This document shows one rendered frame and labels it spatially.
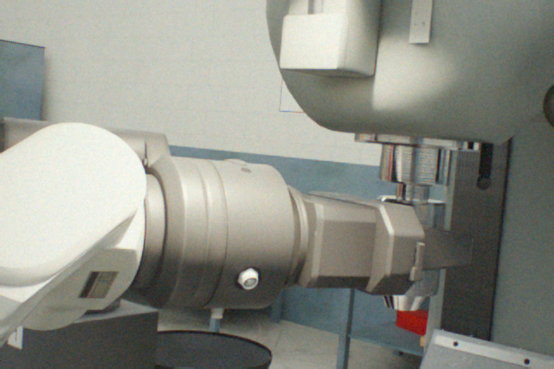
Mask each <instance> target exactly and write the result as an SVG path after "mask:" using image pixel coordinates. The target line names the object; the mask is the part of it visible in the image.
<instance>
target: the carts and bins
mask: <svg viewBox="0 0 554 369"><path fill-rule="evenodd" d="M270 357H271V359H270ZM272 360H273V355H272V352H271V350H269V349H268V348H267V347H266V346H264V345H262V344H261V343H259V342H256V341H254V340H251V339H248V338H244V337H241V336H237V335H233V334H229V333H212V332H204V331H190V330H172V331H159V332H158V339H157V351H156V360H155V369H269V367H270V365H271V363H272Z"/></svg>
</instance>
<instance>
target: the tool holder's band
mask: <svg viewBox="0 0 554 369"><path fill-rule="evenodd" d="M377 200H381V201H386V202H391V203H394V204H403V205H408V206H411V207H413V208H414V210H415V213H416V217H422V218H445V217H446V210H447V205H446V204H445V203H444V202H442V201H439V200H434V199H428V201H422V200H412V199H404V198H398V197H396V196H379V197H377Z"/></svg>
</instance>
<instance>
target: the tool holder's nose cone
mask: <svg viewBox="0 0 554 369"><path fill-rule="evenodd" d="M381 296H382V298H383V302H384V305H385V307H387V308H391V309H395V310H400V311H416V310H417V309H418V308H419V307H420V305H421V304H422V302H423V300H424V299H425V297H426V296H422V297H421V296H407V295H381Z"/></svg>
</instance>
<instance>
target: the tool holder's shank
mask: <svg viewBox="0 0 554 369"><path fill-rule="evenodd" d="M391 183H395V184H396V188H395V196H396V197H398V198H404V199H412V200H422V201H428V199H429V194H430V186H431V187H437V186H433V185H421V184H405V183H396V182H391Z"/></svg>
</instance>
